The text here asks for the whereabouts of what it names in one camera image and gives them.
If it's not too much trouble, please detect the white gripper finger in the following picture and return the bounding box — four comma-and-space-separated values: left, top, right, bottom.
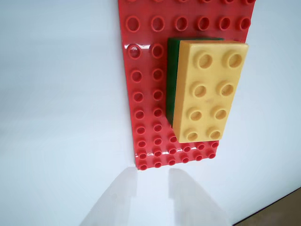
167, 168, 233, 226
79, 167, 138, 226

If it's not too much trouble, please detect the yellow lego brick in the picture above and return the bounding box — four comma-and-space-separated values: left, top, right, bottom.
172, 39, 250, 144

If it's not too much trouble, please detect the red lego baseplate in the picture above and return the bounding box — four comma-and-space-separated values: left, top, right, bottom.
117, 0, 257, 171

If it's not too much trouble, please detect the green lego brick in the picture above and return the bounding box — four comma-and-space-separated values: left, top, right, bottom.
165, 36, 225, 126

